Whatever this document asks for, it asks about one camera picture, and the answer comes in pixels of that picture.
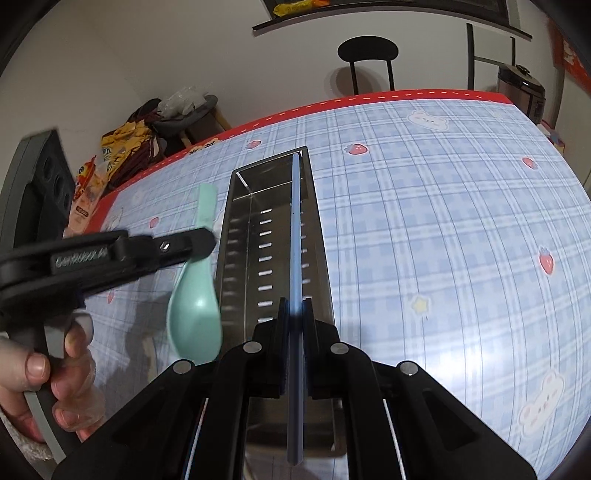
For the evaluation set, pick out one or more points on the yellow packet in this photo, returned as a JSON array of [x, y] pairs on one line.
[[300, 6]]

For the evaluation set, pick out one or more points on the peach snack packet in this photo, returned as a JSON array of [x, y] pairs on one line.
[[85, 210]]

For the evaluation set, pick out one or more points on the yellow snack bag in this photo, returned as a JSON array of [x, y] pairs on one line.
[[124, 147]]

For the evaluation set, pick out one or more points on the grey stool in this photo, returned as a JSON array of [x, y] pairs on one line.
[[189, 122]]

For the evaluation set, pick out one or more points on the blue chopstick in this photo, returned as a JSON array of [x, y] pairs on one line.
[[295, 230]]

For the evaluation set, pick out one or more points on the stainless steel utensil tray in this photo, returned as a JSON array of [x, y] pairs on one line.
[[258, 258]]

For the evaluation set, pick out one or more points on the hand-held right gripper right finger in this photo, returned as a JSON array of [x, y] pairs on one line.
[[308, 325]]

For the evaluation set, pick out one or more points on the green spoon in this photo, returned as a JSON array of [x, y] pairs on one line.
[[194, 314]]

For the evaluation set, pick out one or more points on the orange snack packet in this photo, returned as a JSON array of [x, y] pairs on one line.
[[87, 173]]

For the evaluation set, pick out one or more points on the red wall decoration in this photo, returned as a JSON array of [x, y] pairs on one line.
[[572, 60]]

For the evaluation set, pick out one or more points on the black round-back chair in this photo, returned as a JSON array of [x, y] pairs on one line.
[[368, 48]]

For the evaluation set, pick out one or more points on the dark wall shelf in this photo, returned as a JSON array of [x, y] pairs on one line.
[[369, 14]]

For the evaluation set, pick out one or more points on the person's left hand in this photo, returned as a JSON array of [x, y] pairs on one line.
[[74, 383]]

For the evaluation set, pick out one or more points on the plaid tablecloth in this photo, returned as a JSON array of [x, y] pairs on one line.
[[438, 230]]

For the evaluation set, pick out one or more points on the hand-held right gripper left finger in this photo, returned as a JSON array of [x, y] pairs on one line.
[[281, 325]]

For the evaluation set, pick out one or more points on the black frame chair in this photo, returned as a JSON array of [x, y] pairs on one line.
[[491, 60]]

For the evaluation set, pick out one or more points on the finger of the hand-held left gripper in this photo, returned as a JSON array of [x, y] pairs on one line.
[[175, 247]]

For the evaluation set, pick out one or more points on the rice cooker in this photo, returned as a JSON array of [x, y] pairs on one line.
[[521, 90]]

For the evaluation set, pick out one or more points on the clear plastic bag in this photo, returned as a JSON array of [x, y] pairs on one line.
[[182, 101]]

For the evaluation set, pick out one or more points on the dark red cloth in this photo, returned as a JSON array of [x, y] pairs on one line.
[[147, 152]]

